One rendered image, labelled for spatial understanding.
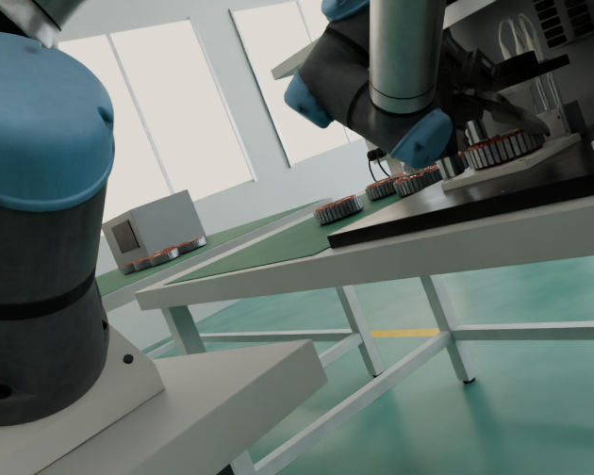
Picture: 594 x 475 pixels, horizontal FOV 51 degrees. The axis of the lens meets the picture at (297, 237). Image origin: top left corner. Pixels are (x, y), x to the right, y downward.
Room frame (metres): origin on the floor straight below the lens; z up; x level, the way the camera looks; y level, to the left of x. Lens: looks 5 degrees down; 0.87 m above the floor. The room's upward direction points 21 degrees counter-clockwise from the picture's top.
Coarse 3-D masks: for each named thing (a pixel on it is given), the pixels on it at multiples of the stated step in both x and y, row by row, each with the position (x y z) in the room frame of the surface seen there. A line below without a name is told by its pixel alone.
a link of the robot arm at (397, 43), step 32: (384, 0) 0.60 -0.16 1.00; (416, 0) 0.59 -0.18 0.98; (384, 32) 0.63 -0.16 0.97; (416, 32) 0.62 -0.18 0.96; (384, 64) 0.66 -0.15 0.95; (416, 64) 0.65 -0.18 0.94; (384, 96) 0.69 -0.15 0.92; (416, 96) 0.68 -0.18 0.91; (352, 128) 0.78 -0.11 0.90; (384, 128) 0.73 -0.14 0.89; (416, 128) 0.71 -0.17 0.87; (448, 128) 0.73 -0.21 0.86; (416, 160) 0.72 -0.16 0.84
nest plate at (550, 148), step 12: (552, 144) 0.88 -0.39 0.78; (564, 144) 0.88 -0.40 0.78; (528, 156) 0.85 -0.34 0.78; (540, 156) 0.84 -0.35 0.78; (492, 168) 0.88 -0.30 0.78; (504, 168) 0.85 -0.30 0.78; (516, 168) 0.83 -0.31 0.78; (528, 168) 0.82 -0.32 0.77; (456, 180) 0.92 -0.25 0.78; (468, 180) 0.90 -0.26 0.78; (480, 180) 0.88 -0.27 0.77
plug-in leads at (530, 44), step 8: (520, 16) 1.02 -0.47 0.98; (512, 24) 1.00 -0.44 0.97; (520, 24) 1.03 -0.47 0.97; (520, 32) 1.03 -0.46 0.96; (528, 40) 0.98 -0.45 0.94; (536, 40) 0.99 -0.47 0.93; (504, 48) 1.02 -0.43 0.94; (520, 48) 0.99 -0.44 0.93; (528, 48) 1.03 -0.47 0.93; (536, 48) 1.00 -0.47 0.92; (504, 56) 1.02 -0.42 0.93; (536, 56) 0.98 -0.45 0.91
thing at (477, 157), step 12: (504, 132) 0.95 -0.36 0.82; (516, 132) 0.87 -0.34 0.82; (528, 132) 0.87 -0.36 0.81; (480, 144) 0.90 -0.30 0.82; (492, 144) 0.88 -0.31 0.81; (504, 144) 0.87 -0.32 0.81; (516, 144) 0.87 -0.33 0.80; (528, 144) 0.87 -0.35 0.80; (540, 144) 0.88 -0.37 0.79; (468, 156) 0.93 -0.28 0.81; (480, 156) 0.90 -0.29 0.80; (492, 156) 0.88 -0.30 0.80; (504, 156) 0.87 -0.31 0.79; (516, 156) 0.87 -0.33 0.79; (480, 168) 0.91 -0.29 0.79
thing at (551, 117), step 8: (568, 104) 0.97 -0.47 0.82; (576, 104) 0.99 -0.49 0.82; (544, 112) 0.99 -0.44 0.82; (552, 112) 0.98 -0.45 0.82; (568, 112) 0.97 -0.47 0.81; (576, 112) 0.98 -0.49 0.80; (544, 120) 0.99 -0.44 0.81; (552, 120) 0.98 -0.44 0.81; (560, 120) 0.97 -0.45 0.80; (568, 120) 0.96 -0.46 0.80; (576, 120) 0.98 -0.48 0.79; (584, 120) 0.99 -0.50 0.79; (552, 128) 0.98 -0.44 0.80; (560, 128) 0.97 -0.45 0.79; (576, 128) 0.97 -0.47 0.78; (584, 128) 0.99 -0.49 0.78; (544, 136) 1.00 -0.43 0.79; (552, 136) 0.99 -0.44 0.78; (560, 136) 0.98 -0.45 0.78
